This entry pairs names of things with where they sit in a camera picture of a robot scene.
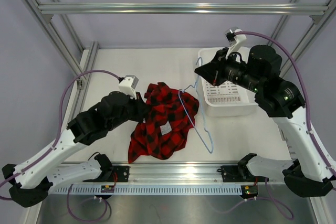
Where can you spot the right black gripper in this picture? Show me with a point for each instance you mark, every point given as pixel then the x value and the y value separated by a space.
pixel 213 72

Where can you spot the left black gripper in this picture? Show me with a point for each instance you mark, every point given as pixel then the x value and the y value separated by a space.
pixel 142 109

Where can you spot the red black plaid shirt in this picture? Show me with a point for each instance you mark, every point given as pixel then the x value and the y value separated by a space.
pixel 165 128

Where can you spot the light blue wire hanger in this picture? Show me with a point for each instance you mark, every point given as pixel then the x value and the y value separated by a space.
pixel 195 87

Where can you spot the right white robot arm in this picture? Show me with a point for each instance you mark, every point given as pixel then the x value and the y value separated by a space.
pixel 307 175

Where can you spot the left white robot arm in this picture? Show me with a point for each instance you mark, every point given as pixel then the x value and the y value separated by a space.
pixel 33 180

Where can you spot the white plastic basket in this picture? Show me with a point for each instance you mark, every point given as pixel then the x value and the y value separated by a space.
pixel 227 99

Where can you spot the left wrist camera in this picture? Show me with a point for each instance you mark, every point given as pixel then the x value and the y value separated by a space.
pixel 127 85

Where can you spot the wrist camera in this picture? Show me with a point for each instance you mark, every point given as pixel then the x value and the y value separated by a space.
pixel 127 85
pixel 235 40

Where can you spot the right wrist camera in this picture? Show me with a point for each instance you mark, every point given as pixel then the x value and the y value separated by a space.
pixel 235 40

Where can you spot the aluminium frame crossbar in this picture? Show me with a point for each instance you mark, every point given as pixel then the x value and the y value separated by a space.
pixel 184 8

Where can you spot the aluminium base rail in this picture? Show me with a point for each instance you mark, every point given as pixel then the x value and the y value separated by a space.
pixel 171 173

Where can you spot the white slotted cable duct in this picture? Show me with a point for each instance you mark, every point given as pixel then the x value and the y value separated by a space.
pixel 161 190

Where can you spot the left aluminium frame post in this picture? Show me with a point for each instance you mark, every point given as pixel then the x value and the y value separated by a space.
pixel 49 29

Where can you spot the aluminium frame post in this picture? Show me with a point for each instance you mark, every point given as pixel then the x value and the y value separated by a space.
pixel 49 29
pixel 298 33

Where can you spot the right aluminium frame post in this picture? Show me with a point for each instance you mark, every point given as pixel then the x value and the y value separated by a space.
pixel 298 33

